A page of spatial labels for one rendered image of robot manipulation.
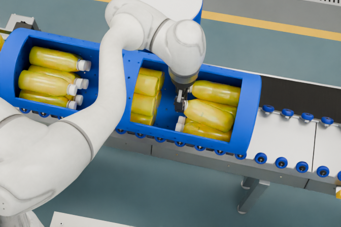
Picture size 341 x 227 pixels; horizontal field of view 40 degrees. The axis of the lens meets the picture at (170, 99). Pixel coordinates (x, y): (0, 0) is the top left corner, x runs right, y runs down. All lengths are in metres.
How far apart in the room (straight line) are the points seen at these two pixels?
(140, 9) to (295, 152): 0.88
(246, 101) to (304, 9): 1.88
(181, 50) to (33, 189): 0.54
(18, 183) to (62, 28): 2.45
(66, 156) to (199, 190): 1.91
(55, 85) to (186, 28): 0.65
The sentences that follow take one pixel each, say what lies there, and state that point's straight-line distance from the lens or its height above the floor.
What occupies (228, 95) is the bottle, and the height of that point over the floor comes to 1.13.
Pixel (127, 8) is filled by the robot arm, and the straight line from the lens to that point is 1.23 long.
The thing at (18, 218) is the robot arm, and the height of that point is 1.45.
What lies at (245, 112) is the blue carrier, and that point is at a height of 1.22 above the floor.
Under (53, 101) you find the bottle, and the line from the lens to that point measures 1.70.
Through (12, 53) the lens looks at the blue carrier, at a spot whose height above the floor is 1.23.
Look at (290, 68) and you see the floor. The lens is 3.06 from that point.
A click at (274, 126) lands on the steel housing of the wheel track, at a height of 0.93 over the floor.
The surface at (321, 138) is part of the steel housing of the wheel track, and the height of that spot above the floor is 0.93.
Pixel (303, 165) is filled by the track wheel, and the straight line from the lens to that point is 1.76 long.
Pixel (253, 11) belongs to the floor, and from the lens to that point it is 3.24.
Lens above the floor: 2.59
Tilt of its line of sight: 65 degrees down
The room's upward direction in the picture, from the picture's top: 2 degrees clockwise
